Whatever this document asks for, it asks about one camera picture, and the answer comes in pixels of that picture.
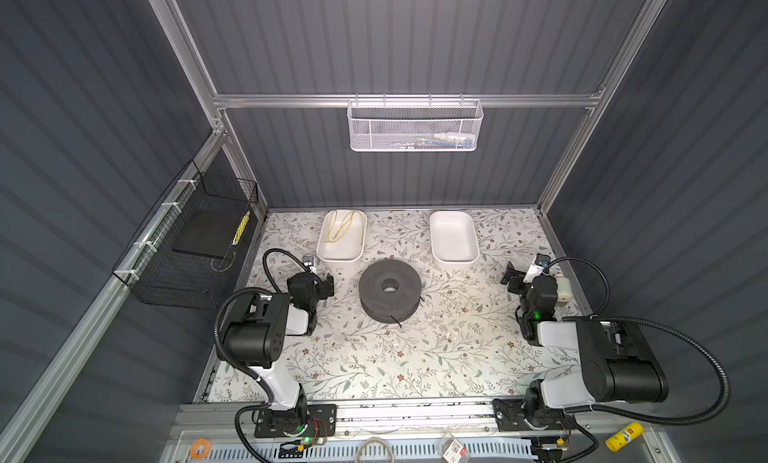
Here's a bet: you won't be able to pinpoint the black cable spool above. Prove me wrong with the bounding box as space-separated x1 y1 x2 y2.
358 259 422 324

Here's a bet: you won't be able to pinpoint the grey cable loop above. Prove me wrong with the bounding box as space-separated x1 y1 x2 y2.
355 437 396 463

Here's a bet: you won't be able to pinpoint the white tray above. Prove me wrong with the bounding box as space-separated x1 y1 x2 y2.
429 211 480 271
316 209 368 267

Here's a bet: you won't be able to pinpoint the white wire mesh basket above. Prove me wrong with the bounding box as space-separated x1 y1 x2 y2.
346 96 484 152

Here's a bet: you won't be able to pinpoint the black wire basket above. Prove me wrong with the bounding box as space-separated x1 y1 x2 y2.
113 164 259 310

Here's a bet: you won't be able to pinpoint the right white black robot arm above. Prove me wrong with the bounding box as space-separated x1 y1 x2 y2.
492 254 732 432

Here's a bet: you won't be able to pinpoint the left white tray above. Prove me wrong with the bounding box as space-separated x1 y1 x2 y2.
316 209 368 267

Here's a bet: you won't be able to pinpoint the yellow glue bottle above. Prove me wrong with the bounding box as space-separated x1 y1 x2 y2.
605 422 645 453

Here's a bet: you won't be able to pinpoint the right white tray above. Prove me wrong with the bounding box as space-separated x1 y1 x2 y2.
429 211 480 271

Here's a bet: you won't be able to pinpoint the black box in basket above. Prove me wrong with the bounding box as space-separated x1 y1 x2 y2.
172 210 251 259

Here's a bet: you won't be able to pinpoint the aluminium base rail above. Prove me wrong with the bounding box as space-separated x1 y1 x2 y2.
173 396 655 440

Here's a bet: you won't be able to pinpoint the black cable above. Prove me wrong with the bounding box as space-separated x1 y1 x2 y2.
388 294 425 329

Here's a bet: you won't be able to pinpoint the small plastic packet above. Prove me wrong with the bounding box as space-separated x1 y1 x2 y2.
439 433 469 463

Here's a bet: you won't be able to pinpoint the yellow rubber bands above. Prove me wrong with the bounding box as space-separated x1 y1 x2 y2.
325 210 359 243

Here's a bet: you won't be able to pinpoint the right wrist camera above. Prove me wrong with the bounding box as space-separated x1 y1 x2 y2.
523 253 552 283

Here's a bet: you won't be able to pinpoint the orange tape roll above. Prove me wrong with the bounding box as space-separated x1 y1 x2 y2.
189 439 212 460

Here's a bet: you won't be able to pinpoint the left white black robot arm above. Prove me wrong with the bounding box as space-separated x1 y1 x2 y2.
213 248 337 448

